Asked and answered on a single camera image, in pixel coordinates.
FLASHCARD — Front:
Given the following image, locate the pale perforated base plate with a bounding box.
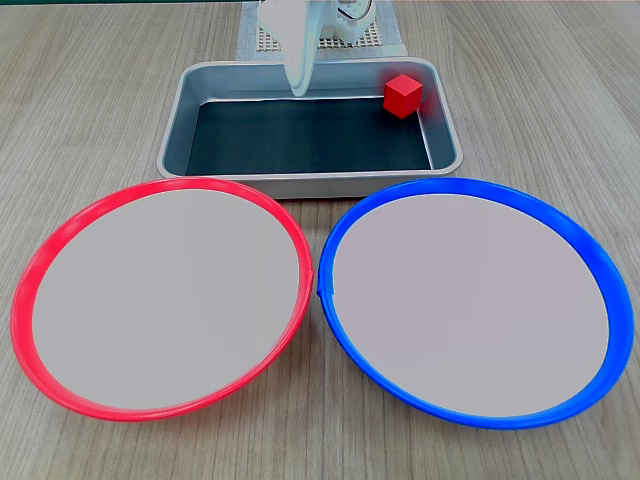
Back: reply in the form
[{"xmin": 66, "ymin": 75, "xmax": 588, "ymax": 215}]
[{"xmin": 254, "ymin": 22, "xmax": 387, "ymax": 54}]

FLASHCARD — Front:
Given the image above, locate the red cube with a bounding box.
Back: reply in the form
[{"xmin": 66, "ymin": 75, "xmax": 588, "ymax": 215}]
[{"xmin": 382, "ymin": 73, "xmax": 424, "ymax": 120}]

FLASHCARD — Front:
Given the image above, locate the blue-rimmed white plate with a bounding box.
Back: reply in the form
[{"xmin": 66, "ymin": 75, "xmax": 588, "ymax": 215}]
[{"xmin": 317, "ymin": 177, "xmax": 629, "ymax": 431}]

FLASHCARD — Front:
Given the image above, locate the steel tray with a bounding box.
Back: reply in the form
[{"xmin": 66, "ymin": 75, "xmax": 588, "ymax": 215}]
[{"xmin": 156, "ymin": 57, "xmax": 465, "ymax": 200}]

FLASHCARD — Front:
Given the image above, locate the red-rimmed white plate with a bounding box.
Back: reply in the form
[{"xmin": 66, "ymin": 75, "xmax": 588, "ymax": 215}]
[{"xmin": 10, "ymin": 175, "xmax": 316, "ymax": 424}]

